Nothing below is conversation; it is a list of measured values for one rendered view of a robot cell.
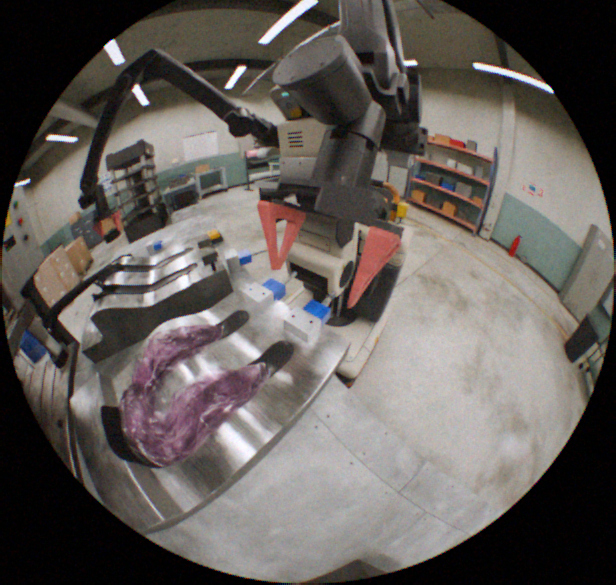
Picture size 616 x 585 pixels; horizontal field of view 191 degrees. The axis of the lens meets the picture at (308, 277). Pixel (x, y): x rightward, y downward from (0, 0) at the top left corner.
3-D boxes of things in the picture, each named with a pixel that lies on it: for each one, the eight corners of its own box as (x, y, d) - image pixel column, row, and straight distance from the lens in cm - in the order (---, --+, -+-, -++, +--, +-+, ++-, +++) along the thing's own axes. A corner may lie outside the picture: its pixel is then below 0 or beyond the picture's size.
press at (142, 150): (169, 213, 590) (155, 145, 587) (164, 230, 442) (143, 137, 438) (142, 225, 611) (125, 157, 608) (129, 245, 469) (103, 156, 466)
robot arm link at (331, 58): (409, 88, 28) (346, 86, 30) (383, 8, 22) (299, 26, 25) (397, 161, 20) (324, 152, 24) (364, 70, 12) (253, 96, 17)
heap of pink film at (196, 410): (214, 318, 37) (198, 288, 32) (283, 379, 28) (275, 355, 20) (121, 396, 42) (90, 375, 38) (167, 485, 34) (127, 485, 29)
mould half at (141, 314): (214, 254, 70) (204, 220, 65) (235, 296, 48) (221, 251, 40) (105, 306, 83) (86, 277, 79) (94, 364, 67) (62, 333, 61)
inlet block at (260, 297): (287, 278, 46) (286, 260, 43) (303, 286, 43) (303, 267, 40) (248, 309, 40) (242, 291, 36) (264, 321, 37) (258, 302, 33)
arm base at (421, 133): (428, 133, 51) (381, 125, 53) (428, 107, 46) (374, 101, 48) (424, 157, 45) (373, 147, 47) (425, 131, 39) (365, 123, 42)
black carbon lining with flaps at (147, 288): (194, 250, 61) (185, 223, 58) (202, 277, 47) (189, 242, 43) (108, 292, 71) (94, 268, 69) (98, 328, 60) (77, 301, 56)
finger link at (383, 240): (360, 329, 14) (405, 206, 13) (288, 291, 17) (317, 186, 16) (377, 307, 21) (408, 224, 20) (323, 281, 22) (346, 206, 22)
